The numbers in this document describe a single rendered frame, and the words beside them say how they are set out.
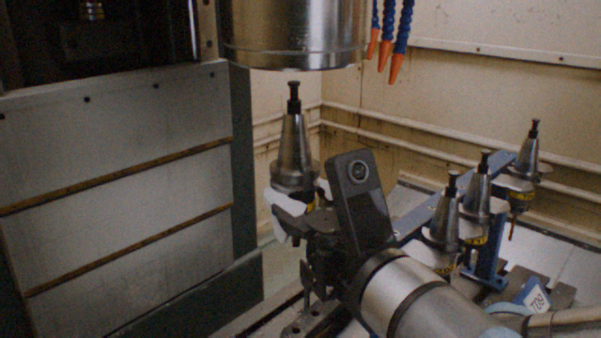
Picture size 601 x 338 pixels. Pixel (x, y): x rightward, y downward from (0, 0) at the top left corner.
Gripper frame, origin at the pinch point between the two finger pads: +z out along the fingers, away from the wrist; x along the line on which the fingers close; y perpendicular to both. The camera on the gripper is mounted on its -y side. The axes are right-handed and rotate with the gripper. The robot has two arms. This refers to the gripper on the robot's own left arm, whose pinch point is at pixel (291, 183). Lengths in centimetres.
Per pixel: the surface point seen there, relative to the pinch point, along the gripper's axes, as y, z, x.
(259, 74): 11, 98, 39
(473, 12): -10, 54, 87
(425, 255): 13.2, -6.3, 18.4
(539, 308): 42, -2, 57
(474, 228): 13.3, -4.2, 30.3
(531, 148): 8, 5, 54
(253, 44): -18.5, -5.1, -6.5
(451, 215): 8.3, -5.5, 23.2
